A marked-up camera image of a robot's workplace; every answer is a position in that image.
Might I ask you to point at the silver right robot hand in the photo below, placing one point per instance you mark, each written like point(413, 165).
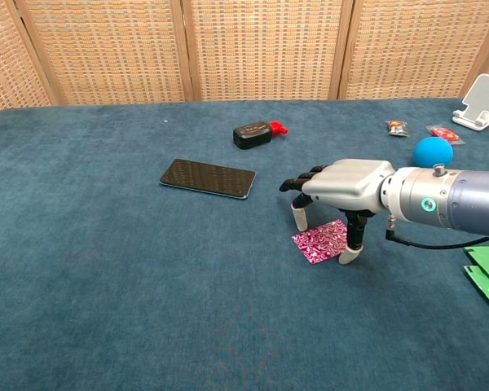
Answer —
point(346, 185)

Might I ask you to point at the pink patterned card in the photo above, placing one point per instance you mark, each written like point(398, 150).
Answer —
point(318, 242)

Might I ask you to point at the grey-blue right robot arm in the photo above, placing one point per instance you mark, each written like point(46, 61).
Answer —
point(464, 199)

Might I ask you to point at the dark orange candy packet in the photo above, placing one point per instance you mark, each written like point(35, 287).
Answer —
point(397, 128)

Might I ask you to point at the blue ball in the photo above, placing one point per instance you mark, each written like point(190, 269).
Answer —
point(432, 150)

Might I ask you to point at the black bottle with red cap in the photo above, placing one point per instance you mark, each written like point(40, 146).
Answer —
point(250, 135)

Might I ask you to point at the red candy packet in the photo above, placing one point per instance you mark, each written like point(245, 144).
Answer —
point(444, 133)

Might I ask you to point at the black smartphone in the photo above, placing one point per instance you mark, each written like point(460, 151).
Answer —
point(208, 178)

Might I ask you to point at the white phone stand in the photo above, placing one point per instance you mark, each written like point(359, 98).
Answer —
point(483, 95)

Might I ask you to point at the blue table cover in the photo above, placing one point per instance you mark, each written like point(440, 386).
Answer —
point(106, 264)

